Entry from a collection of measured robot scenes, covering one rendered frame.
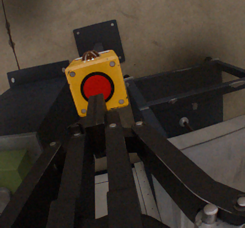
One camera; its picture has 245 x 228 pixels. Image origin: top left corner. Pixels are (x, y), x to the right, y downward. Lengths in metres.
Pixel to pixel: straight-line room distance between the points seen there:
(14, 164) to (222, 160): 0.51
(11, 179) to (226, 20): 1.43
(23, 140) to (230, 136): 0.51
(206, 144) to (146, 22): 0.90
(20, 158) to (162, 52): 1.00
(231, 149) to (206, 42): 0.95
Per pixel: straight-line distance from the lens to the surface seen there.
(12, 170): 0.50
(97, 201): 1.30
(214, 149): 0.49
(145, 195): 1.27
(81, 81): 0.29
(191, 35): 1.31
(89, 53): 0.31
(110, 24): 1.18
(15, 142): 0.56
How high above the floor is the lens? 1.18
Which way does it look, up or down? 68 degrees down
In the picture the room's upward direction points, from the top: 162 degrees clockwise
